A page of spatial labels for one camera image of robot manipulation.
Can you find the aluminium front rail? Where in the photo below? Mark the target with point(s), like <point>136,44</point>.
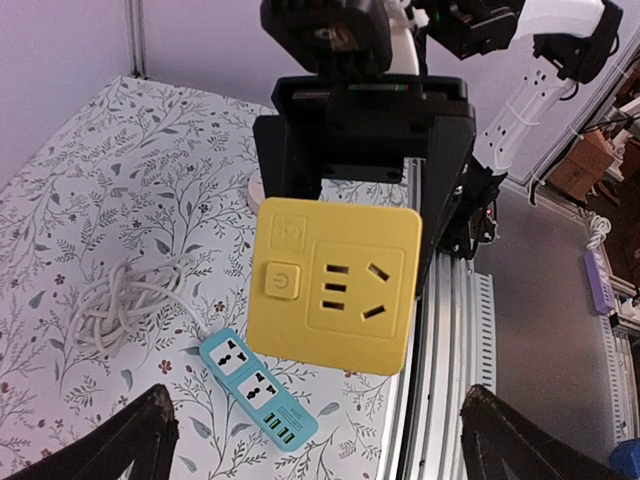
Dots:
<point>452,346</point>

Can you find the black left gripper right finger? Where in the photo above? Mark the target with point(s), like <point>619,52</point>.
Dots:
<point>497,439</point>

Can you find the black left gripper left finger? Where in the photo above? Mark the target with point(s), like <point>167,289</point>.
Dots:
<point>141,438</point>

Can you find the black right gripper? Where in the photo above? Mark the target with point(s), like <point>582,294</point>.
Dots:
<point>349,116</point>

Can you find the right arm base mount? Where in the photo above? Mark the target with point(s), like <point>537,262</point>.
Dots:
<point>474,221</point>

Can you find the purple power strip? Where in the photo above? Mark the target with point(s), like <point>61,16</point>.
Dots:
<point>599,280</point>

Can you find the teal power strip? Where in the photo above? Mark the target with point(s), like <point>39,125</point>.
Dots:
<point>263,398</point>

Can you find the cardboard box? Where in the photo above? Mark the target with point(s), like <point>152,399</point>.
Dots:
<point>583,166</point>

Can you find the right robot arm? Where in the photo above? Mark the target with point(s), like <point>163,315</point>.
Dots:
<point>572,42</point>

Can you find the yellow cube socket adapter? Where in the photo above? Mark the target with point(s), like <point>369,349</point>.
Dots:
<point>334,284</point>

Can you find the left aluminium frame post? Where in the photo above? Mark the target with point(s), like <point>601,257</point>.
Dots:
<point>134,16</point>

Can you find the round pink socket hub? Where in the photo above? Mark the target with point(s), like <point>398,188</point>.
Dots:
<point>255,191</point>

